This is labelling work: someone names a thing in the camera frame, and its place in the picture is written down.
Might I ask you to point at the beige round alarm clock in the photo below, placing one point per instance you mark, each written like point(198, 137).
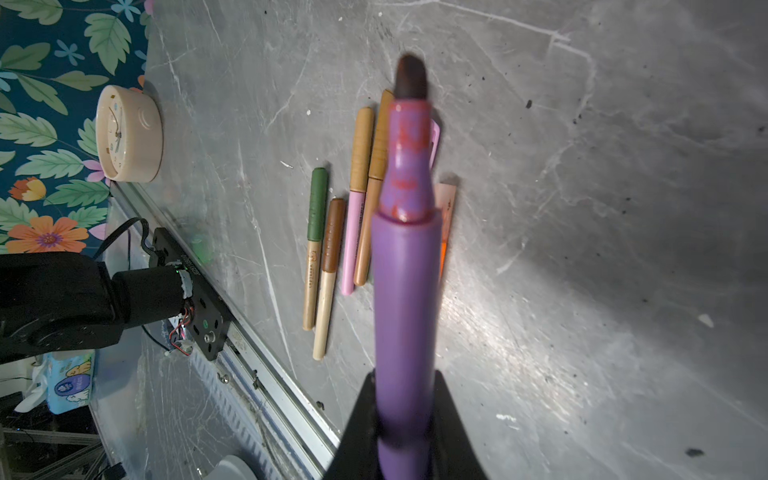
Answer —
point(129, 135)

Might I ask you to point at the tan cap brown pen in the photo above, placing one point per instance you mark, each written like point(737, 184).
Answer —
point(376, 174)

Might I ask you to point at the purple marker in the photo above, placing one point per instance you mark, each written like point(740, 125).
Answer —
point(406, 258)

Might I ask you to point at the pink cap green pen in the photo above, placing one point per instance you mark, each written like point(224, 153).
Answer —
point(434, 141)

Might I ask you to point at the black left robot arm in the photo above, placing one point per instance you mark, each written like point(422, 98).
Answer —
point(64, 301)

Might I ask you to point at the pale green rounded object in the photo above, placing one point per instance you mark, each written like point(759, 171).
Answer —
point(231, 467)

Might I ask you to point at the brown cap beige pen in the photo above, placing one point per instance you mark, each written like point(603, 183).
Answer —
point(329, 268)

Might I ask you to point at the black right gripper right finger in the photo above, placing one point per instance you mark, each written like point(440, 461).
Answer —
point(451, 452)

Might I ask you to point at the tan cap pink pen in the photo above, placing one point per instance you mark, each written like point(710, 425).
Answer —
point(359, 168)

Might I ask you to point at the tissue pack blue print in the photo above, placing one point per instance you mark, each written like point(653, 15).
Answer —
point(69, 377)

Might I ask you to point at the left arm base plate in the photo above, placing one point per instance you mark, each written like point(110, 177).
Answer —
point(203, 318)

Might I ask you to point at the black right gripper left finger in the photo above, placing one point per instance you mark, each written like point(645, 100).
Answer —
point(356, 457)

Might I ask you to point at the orange marker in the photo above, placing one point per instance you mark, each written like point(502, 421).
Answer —
point(445, 196)

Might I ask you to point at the green cap beige pen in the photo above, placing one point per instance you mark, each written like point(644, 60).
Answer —
point(315, 235)

